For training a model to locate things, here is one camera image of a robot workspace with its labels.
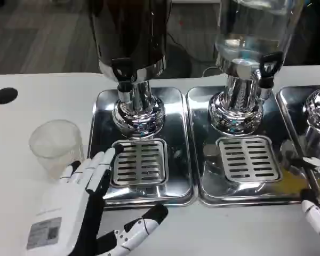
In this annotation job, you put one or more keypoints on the steel slotted drip grid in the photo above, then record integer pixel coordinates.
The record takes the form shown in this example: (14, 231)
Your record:
(138, 162)
(249, 160)

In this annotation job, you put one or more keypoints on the clear ribbed glass cup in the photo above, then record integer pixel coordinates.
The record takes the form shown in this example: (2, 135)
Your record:
(53, 141)

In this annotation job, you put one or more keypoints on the clear drink dispenser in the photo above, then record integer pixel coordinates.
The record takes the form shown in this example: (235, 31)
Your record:
(250, 26)

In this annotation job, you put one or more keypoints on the black tap lever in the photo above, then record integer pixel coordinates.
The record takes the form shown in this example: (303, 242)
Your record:
(270, 64)
(120, 66)

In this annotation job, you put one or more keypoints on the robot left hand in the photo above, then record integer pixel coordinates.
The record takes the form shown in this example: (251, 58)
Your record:
(64, 205)

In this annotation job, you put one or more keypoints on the chrome dispenser stand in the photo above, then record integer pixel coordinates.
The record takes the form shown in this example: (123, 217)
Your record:
(318, 112)

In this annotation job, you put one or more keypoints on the black round floor base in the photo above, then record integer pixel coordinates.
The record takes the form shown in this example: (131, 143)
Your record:
(180, 61)

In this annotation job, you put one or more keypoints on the steel drip tray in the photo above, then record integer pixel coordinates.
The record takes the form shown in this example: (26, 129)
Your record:
(176, 149)
(202, 170)
(290, 106)

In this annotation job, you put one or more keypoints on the dark drink dispenser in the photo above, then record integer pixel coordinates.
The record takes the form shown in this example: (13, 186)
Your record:
(128, 32)

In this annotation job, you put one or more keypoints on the black round table grommet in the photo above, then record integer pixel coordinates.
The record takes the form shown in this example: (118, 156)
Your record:
(5, 95)

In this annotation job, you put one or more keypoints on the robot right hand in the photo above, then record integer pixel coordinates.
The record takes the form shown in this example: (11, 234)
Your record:
(313, 213)

